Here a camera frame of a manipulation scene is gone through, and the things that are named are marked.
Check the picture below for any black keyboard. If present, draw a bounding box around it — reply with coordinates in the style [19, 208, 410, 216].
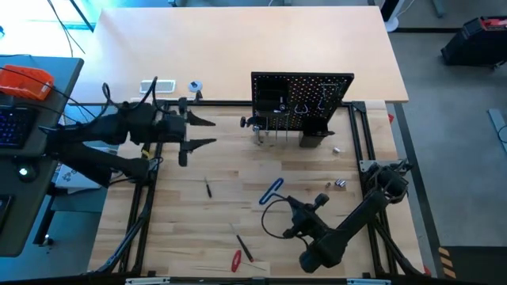
[0, 105, 38, 149]

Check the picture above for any black mouse with light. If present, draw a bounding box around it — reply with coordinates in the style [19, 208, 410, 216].
[13, 161, 40, 184]

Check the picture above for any black perforated pegboard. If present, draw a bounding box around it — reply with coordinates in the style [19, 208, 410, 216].
[250, 71, 356, 138]

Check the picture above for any orange plastic case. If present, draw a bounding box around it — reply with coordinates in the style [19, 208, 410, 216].
[0, 65, 55, 101]

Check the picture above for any small black pegboard bin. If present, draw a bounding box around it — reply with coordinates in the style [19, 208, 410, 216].
[253, 77, 291, 114]

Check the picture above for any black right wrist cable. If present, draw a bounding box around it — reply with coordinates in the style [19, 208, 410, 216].
[259, 197, 296, 241]

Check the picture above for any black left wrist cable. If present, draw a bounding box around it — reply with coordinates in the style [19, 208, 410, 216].
[101, 75, 160, 114]

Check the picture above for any red item on case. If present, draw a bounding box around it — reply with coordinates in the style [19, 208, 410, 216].
[478, 17, 507, 32]

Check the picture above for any blue T-handle hex key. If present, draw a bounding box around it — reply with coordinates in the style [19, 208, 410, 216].
[258, 177, 285, 206]

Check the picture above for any black aluminium table frame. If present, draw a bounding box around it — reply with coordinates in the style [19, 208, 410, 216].
[87, 97, 433, 278]

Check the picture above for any grey side desk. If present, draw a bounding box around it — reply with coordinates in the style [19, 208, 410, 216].
[0, 55, 85, 258]

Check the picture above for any white rectangular tray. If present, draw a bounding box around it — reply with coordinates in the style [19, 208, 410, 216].
[139, 79, 177, 95]

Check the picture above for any yellow black hazard tape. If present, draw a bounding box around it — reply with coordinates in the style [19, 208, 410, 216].
[437, 245, 452, 279]

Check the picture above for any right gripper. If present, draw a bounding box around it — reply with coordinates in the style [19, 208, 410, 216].
[282, 192, 330, 240]

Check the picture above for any black equipment case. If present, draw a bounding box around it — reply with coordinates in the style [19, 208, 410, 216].
[440, 15, 507, 67]

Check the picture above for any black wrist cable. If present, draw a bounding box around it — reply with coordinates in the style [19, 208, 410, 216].
[259, 197, 296, 241]
[101, 75, 160, 114]

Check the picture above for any red T-handle hex key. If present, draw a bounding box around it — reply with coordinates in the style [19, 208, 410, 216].
[231, 249, 268, 274]

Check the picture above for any red capped screwdriver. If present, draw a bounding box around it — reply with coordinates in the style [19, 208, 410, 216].
[228, 222, 256, 264]

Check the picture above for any beige desk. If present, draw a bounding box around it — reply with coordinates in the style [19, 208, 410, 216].
[70, 6, 410, 105]

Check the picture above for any double prong peg hook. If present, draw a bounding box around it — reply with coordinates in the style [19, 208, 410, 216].
[274, 112, 290, 143]
[255, 114, 271, 146]

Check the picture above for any white controller box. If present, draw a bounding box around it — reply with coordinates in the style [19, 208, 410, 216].
[54, 145, 111, 190]

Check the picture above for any white floor stand base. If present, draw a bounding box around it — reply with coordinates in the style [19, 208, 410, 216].
[379, 0, 407, 32]

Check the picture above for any silver bar bracket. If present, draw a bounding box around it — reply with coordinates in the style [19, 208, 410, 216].
[125, 276, 171, 285]
[346, 278, 392, 285]

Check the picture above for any black floor cable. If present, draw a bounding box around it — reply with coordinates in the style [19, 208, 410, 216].
[46, 0, 86, 56]

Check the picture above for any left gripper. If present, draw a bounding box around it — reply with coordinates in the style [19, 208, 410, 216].
[155, 97, 218, 168]

